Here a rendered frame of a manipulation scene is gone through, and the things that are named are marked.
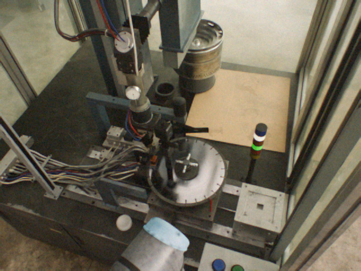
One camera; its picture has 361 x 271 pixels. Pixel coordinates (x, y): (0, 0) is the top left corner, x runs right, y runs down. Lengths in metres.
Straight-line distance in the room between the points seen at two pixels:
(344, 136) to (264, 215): 0.71
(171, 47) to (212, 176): 0.57
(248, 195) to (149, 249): 0.71
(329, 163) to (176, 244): 0.39
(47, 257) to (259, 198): 1.57
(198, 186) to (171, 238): 0.57
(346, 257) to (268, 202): 1.11
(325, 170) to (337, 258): 1.60
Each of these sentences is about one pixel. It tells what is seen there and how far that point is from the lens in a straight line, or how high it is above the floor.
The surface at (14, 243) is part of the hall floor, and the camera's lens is 2.55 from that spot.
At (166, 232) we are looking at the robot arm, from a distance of 0.75.
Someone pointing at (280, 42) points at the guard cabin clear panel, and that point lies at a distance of 2.09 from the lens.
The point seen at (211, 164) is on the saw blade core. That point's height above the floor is 0.95.
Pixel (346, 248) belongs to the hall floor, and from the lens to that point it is 2.40.
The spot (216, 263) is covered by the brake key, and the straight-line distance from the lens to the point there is 1.22.
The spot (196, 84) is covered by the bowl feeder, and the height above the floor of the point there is 0.83.
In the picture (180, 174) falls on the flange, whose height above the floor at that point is 0.96.
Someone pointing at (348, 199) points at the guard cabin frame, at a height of 1.54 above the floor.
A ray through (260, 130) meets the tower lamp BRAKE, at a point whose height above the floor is 1.16.
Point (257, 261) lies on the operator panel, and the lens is 1.25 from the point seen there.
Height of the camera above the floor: 2.08
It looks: 51 degrees down
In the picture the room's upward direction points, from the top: 5 degrees counter-clockwise
